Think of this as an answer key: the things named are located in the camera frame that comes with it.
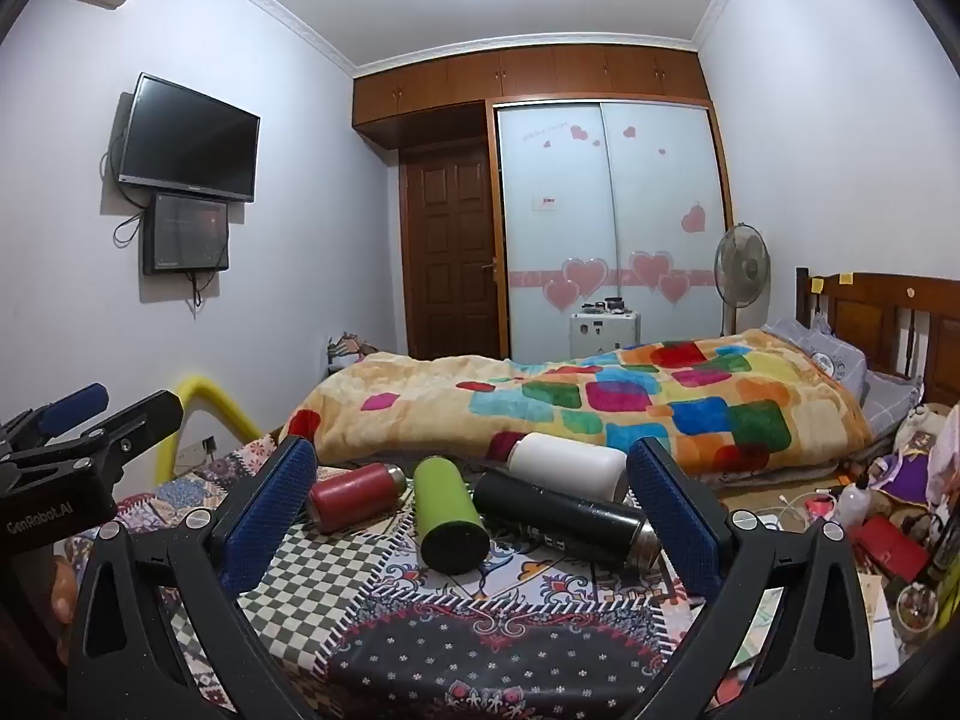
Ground white charging cable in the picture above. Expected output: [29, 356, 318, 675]
[756, 493, 835, 527]

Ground red cup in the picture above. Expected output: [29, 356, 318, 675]
[306, 463, 408, 535]

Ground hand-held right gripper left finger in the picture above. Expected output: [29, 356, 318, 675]
[67, 435, 320, 720]

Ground patterned bedsheet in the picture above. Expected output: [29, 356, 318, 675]
[52, 431, 755, 720]

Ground person's left hand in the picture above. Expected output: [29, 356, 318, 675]
[49, 559, 80, 662]

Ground red box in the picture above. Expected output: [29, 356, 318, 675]
[854, 514, 932, 580]

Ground green cup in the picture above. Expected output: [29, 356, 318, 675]
[414, 456, 491, 575]

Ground wardrobe with frosted sliding doors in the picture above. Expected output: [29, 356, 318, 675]
[491, 97, 734, 362]

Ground standing fan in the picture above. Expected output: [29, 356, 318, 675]
[712, 223, 773, 338]

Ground wall-mounted black television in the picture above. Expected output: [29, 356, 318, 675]
[115, 73, 262, 204]

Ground plush toy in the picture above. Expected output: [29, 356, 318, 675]
[891, 403, 955, 467]

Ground clear plastic bottle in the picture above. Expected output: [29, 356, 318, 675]
[835, 475, 887, 531]

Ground drinking glass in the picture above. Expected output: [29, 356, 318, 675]
[895, 583, 939, 644]

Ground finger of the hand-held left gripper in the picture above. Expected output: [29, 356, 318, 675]
[79, 390, 185, 482]
[28, 382, 110, 442]

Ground pile of clothes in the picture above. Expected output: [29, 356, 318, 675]
[325, 330, 385, 374]

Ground colourful patchwork blanket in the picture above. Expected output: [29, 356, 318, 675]
[288, 336, 875, 479]

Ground wooden bed headboard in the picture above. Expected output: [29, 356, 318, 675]
[794, 267, 960, 407]

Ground yellow foam tube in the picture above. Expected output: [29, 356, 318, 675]
[153, 372, 264, 478]

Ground small black wall monitor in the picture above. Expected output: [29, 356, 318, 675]
[142, 193, 230, 277]

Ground white cup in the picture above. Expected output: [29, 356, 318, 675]
[506, 432, 630, 505]

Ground wooden overhead cabinet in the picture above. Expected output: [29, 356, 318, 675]
[352, 44, 712, 160]

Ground black cup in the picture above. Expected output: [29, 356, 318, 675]
[472, 468, 665, 572]

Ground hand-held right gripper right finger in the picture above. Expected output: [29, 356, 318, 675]
[626, 436, 875, 720]

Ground brown wooden door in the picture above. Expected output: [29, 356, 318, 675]
[399, 145, 502, 362]

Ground purple cloth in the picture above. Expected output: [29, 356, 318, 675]
[883, 456, 940, 497]

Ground grey pillow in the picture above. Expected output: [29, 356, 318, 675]
[760, 315, 925, 422]

